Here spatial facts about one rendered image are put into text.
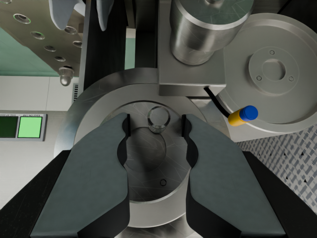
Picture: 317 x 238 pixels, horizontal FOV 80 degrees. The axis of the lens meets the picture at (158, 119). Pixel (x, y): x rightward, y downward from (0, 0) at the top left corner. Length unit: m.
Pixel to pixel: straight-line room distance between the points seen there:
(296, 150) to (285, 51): 0.12
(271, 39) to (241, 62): 0.04
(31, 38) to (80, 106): 0.31
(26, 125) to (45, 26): 0.26
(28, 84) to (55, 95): 0.46
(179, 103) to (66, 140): 0.10
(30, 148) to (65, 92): 2.71
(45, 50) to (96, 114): 0.36
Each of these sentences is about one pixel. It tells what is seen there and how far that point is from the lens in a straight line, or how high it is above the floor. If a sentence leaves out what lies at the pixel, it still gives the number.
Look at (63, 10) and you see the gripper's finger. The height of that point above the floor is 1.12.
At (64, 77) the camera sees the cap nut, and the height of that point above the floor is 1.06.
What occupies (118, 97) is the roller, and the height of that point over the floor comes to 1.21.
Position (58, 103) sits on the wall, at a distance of 3.25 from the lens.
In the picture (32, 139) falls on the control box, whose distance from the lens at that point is 0.57.
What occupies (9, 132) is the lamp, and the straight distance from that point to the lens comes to 0.60.
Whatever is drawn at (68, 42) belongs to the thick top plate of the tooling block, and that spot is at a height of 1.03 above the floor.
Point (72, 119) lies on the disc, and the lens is 0.18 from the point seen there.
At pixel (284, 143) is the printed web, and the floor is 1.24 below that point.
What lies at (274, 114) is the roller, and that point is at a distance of 0.20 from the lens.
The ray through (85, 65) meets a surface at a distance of 0.20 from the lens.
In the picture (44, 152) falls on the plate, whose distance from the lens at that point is 0.56.
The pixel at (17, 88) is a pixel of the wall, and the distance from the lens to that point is 3.62.
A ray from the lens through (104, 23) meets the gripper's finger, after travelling 0.20.
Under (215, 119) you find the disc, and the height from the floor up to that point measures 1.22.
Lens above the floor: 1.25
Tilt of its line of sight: 11 degrees down
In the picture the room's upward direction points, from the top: 180 degrees counter-clockwise
